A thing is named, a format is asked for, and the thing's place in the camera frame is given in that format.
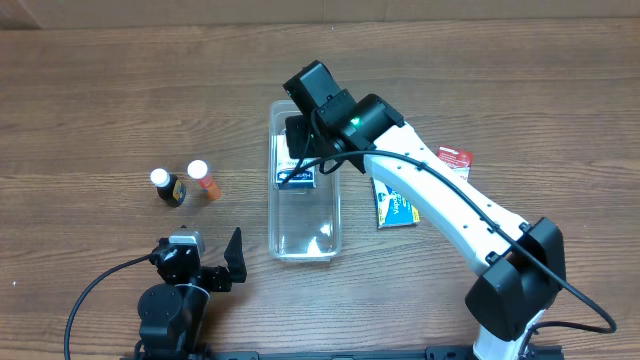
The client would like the white blue plaster box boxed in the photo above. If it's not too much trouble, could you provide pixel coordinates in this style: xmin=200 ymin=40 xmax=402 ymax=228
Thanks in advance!
xmin=274 ymin=130 xmax=316 ymax=190

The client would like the dark bottle white cap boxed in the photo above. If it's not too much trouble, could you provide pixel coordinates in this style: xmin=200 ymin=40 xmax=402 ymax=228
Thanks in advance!
xmin=150 ymin=168 xmax=186 ymax=208

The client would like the blue yellow VapoDrops box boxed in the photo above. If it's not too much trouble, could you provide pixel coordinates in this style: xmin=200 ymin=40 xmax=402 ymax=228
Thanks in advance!
xmin=372 ymin=179 xmax=420 ymax=229

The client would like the red white small box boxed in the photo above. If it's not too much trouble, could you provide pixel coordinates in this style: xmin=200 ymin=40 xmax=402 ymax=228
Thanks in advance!
xmin=436 ymin=146 xmax=474 ymax=181

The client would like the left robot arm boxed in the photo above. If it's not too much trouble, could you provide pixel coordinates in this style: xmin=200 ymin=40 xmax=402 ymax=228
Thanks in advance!
xmin=137 ymin=227 xmax=247 ymax=359

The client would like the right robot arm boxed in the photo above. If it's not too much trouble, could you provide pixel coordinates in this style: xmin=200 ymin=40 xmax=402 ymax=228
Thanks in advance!
xmin=285 ymin=85 xmax=566 ymax=359

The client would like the clear plastic container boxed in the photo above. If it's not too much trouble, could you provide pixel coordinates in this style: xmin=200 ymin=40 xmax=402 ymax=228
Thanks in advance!
xmin=268 ymin=100 xmax=342 ymax=261

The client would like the orange bottle white cap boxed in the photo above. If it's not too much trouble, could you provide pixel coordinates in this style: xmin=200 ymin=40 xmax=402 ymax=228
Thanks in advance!
xmin=187 ymin=159 xmax=222 ymax=201

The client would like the right black cable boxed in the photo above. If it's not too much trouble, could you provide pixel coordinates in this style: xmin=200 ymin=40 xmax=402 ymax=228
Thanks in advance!
xmin=279 ymin=109 xmax=618 ymax=360

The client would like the black cable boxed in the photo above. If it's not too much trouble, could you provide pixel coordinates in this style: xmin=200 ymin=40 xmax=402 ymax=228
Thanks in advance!
xmin=63 ymin=253 xmax=154 ymax=360
xmin=279 ymin=109 xmax=618 ymax=360

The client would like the left black cable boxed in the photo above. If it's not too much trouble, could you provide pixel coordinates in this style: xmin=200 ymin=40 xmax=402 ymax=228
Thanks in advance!
xmin=63 ymin=253 xmax=154 ymax=360

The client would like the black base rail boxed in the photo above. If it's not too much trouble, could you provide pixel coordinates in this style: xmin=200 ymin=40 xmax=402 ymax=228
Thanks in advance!
xmin=199 ymin=344 xmax=565 ymax=360

